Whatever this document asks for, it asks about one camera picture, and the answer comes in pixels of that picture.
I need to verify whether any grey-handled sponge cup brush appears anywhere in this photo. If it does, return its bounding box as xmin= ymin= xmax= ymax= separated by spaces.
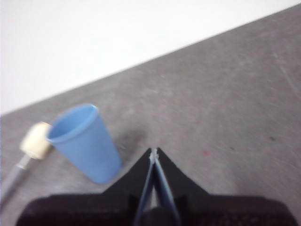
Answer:
xmin=0 ymin=121 xmax=53 ymax=208

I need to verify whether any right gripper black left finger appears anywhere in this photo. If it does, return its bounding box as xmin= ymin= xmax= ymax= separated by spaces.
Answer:
xmin=17 ymin=147 xmax=155 ymax=226

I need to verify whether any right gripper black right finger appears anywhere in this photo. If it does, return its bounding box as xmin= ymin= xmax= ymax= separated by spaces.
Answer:
xmin=155 ymin=147 xmax=296 ymax=226

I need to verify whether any blue ribbed plastic cup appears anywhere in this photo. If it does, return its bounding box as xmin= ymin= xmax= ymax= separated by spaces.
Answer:
xmin=46 ymin=103 xmax=123 ymax=185

